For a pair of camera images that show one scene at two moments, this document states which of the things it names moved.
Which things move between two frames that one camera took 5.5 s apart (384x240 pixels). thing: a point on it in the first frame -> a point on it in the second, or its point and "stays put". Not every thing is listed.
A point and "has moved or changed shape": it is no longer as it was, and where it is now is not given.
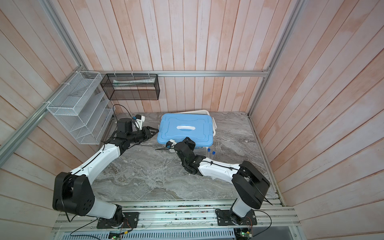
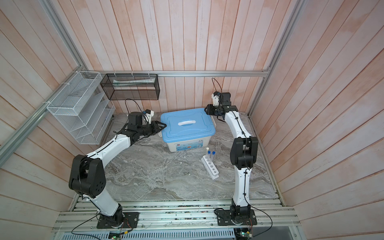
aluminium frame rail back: x=197 y=72 stays put
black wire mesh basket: x=131 y=86 stays put
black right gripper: x=190 y=144 -> x=209 y=111
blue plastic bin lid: x=198 y=127 has moved or changed shape
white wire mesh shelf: x=82 y=107 stays put
